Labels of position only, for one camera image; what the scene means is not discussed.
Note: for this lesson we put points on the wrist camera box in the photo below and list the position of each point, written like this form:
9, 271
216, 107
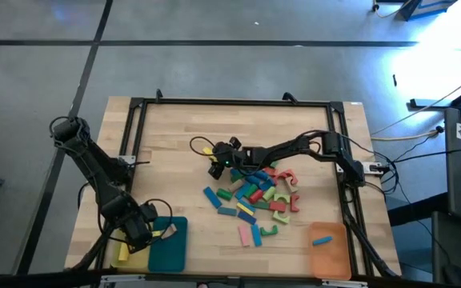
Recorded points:
149, 212
235, 143

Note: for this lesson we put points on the yellow plank block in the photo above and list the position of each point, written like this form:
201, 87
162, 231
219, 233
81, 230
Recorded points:
243, 209

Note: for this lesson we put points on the light green cylinder block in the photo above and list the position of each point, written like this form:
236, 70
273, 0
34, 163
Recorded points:
269, 193

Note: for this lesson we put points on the red cylinder block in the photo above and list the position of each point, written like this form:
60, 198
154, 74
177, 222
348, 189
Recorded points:
256, 196

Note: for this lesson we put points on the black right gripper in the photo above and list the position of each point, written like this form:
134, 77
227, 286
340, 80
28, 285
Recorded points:
238, 157

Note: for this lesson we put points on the natural wood cylinder block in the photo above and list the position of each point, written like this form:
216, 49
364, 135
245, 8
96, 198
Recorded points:
235, 185

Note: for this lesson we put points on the orange plastic tray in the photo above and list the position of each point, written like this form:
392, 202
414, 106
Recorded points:
330, 262

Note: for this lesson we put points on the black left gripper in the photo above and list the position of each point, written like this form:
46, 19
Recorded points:
136, 236

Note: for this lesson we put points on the black floor bar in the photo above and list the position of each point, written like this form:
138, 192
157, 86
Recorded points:
446, 101

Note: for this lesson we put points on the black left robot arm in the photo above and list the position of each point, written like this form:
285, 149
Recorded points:
94, 168

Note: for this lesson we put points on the yellow short block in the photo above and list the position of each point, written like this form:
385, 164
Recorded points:
207, 151
123, 252

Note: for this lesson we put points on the red arch block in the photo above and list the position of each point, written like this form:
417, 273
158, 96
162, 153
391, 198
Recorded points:
290, 174
293, 203

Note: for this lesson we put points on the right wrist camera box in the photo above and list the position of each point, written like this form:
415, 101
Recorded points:
235, 143

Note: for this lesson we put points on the yellow plastic tray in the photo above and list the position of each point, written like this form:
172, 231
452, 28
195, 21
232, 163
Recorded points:
136, 262

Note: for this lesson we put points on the black frame clamp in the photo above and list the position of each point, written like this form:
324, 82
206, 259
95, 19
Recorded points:
289, 97
158, 95

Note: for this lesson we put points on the grey block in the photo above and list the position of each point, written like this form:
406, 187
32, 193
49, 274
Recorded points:
169, 231

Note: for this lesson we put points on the red short block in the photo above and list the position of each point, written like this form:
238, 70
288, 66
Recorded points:
277, 206
270, 171

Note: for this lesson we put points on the dark blue plank block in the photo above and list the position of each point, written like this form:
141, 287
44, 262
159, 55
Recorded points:
247, 217

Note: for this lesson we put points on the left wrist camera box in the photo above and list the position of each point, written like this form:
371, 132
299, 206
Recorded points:
149, 212

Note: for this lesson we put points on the light green arch block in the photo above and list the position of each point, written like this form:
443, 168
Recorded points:
281, 197
279, 218

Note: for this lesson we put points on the green short block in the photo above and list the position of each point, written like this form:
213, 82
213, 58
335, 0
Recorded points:
250, 190

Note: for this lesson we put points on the pink plank block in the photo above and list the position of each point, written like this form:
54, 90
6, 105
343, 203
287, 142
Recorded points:
243, 235

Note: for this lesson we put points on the teal plastic tray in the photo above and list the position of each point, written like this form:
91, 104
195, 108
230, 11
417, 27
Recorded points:
170, 256

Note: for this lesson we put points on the natural wood arch block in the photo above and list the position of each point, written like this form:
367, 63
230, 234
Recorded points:
291, 186

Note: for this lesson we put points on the teal plank block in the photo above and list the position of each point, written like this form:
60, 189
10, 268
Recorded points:
227, 210

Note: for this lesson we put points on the silver table bracket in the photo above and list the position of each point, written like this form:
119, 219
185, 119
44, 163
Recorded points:
126, 281
344, 283

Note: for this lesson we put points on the black table frame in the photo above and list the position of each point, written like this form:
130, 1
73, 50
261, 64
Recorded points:
234, 102

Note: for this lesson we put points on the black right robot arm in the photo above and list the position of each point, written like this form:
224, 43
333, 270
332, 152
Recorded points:
334, 148

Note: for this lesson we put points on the green plank block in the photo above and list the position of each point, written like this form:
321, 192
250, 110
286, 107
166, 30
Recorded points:
261, 205

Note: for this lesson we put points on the blue stand base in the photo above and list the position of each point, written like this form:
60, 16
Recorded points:
426, 8

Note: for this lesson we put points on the blue cylinder block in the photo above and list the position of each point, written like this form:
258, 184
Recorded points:
261, 175

